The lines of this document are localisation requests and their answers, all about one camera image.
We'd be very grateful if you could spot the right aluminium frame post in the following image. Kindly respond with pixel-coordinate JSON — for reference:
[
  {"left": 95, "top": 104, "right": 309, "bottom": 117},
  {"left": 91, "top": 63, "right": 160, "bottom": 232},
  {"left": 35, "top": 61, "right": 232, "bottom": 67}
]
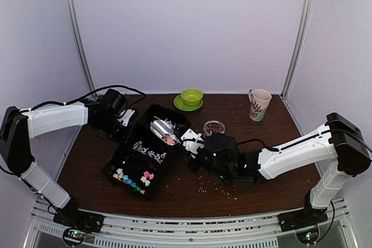
[{"left": 281, "top": 0, "right": 314, "bottom": 101}]

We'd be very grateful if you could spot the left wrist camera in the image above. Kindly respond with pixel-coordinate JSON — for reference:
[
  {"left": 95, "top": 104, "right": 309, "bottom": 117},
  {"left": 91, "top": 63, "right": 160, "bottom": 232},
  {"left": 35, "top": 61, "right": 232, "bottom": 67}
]
[{"left": 118, "top": 108, "right": 138, "bottom": 127}]

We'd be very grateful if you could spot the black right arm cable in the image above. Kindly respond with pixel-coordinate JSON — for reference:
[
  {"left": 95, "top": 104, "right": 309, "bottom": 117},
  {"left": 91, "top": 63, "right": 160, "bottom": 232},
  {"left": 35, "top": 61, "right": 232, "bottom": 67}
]
[{"left": 237, "top": 138, "right": 280, "bottom": 153}]

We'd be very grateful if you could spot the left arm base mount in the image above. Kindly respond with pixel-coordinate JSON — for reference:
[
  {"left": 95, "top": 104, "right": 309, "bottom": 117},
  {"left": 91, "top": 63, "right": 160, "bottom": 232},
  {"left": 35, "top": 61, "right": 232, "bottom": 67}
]
[{"left": 49, "top": 198, "right": 104, "bottom": 247}]

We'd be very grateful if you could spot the coral pattern ceramic mug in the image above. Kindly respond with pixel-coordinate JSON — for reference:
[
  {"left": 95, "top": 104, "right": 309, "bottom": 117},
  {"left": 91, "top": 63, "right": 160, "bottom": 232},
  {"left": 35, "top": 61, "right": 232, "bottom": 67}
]
[{"left": 248, "top": 89, "right": 272, "bottom": 122}]

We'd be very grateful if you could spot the aluminium frame post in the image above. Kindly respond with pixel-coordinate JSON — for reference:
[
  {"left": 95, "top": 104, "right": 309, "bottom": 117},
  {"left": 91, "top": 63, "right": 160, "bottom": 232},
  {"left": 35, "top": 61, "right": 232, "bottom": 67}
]
[
  {"left": 66, "top": 0, "right": 95, "bottom": 91},
  {"left": 281, "top": 0, "right": 314, "bottom": 101}
]

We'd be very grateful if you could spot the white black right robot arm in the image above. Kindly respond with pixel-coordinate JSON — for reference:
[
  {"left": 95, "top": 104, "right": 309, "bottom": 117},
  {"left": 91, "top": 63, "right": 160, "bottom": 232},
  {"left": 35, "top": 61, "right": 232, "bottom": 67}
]
[{"left": 180, "top": 113, "right": 371, "bottom": 226}]

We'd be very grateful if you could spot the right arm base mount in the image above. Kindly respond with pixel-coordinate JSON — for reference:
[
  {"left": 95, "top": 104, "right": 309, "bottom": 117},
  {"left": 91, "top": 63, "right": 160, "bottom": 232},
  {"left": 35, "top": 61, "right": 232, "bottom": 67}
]
[{"left": 277, "top": 192, "right": 334, "bottom": 246}]

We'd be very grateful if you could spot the clear plastic jar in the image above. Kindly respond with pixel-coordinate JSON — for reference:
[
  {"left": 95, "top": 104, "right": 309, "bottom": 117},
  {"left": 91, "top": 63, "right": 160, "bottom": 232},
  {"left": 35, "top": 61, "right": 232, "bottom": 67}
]
[{"left": 203, "top": 120, "right": 226, "bottom": 138}]

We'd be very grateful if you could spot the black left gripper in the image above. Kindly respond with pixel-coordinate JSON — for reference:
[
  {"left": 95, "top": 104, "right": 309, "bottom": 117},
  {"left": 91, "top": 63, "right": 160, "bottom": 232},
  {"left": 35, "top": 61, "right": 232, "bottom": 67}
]
[{"left": 94, "top": 114, "right": 135, "bottom": 145}]

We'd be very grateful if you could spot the silver metal scoop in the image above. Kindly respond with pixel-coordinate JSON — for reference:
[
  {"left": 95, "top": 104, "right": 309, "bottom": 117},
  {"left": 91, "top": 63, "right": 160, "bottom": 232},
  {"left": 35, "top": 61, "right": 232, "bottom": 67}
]
[{"left": 150, "top": 119, "right": 178, "bottom": 146}]

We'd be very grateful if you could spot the left aluminium frame post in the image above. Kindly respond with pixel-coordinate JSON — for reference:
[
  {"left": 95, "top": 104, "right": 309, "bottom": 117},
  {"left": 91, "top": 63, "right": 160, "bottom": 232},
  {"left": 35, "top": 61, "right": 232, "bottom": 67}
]
[{"left": 66, "top": 0, "right": 95, "bottom": 91}]

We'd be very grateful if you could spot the green saucer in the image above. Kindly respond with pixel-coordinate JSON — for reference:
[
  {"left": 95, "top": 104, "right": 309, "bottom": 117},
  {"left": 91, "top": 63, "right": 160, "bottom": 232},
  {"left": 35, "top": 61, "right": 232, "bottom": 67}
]
[{"left": 173, "top": 95, "right": 203, "bottom": 112}]

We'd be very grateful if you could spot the front aluminium rail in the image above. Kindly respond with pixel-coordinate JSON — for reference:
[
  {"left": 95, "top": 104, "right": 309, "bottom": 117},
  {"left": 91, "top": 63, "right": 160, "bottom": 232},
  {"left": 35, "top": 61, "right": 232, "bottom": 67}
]
[{"left": 21, "top": 202, "right": 360, "bottom": 247}]

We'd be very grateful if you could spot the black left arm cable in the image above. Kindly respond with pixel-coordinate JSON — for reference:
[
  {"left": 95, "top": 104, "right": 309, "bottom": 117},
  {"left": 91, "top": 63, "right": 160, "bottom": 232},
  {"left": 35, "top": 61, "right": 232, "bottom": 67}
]
[{"left": 0, "top": 84, "right": 147, "bottom": 179}]

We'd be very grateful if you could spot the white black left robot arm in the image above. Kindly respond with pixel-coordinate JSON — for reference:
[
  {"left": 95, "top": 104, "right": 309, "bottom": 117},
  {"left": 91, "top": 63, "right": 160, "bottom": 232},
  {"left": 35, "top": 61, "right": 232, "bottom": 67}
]
[{"left": 1, "top": 88, "right": 138, "bottom": 227}]

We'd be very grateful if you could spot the black three-compartment candy tray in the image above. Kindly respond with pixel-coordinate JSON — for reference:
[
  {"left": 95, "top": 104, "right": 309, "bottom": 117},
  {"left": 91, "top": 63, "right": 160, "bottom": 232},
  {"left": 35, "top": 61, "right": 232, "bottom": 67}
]
[{"left": 101, "top": 104, "right": 191, "bottom": 200}]

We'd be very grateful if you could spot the green bowl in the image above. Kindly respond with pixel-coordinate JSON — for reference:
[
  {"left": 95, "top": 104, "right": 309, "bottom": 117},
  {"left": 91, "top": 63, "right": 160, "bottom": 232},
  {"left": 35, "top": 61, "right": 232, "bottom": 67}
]
[{"left": 181, "top": 89, "right": 203, "bottom": 106}]

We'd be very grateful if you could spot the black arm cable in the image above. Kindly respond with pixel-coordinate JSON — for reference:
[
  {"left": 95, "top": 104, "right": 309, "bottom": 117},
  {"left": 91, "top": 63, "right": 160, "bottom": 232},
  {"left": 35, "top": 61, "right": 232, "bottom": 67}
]
[
  {"left": 0, "top": 84, "right": 147, "bottom": 179},
  {"left": 237, "top": 138, "right": 280, "bottom": 153}
]

